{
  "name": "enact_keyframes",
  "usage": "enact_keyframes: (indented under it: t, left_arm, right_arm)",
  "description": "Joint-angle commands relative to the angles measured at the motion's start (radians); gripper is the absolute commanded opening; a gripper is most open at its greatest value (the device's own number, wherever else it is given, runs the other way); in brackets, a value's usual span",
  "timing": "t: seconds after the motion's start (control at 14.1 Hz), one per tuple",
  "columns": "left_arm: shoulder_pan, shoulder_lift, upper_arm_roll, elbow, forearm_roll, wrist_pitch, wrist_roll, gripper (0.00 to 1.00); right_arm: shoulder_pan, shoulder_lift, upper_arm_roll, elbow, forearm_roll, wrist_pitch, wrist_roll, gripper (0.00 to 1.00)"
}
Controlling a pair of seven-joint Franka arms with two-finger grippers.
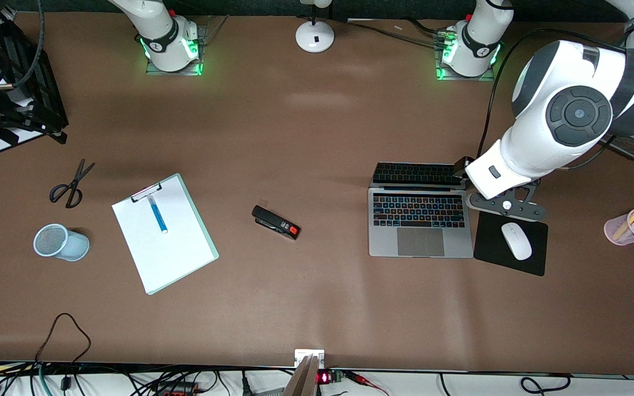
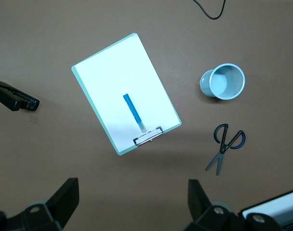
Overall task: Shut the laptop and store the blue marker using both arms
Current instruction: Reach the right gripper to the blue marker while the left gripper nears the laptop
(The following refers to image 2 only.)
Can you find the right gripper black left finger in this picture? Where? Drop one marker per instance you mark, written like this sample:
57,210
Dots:
40,216

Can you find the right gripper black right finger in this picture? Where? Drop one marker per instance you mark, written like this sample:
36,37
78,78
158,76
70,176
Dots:
214,216

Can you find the blue marker with white cap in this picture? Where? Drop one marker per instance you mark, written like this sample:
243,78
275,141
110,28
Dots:
132,110

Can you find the black and blue scissors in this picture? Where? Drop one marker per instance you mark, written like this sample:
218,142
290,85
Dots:
222,150

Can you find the mint green clipboard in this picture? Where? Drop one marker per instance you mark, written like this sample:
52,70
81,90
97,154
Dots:
121,151

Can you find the black stapler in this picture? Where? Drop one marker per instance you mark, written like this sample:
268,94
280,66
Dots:
11,97

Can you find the light blue mesh cup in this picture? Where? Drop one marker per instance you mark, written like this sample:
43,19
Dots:
227,81

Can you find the white paper sheet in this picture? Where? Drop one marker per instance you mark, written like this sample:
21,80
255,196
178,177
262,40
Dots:
124,79

